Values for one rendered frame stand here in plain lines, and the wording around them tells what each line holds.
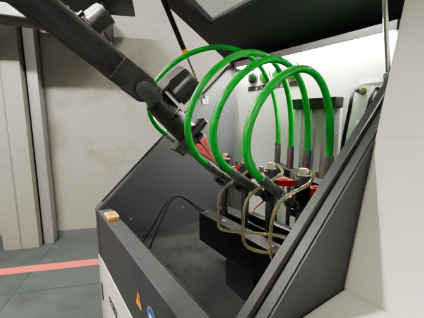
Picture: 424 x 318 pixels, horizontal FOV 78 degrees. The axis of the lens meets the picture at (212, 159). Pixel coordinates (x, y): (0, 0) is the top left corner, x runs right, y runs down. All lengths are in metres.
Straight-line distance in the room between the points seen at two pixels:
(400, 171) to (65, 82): 2.84
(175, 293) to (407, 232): 0.35
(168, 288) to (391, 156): 0.40
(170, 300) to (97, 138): 2.55
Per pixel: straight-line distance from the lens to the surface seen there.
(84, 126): 2.94
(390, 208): 0.45
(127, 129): 2.88
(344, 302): 0.46
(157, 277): 0.53
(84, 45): 0.55
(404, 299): 0.46
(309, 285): 0.41
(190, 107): 0.52
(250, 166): 0.41
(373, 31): 0.76
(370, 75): 0.77
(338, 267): 0.46
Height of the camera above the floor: 1.24
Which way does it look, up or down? 9 degrees down
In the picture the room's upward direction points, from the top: straight up
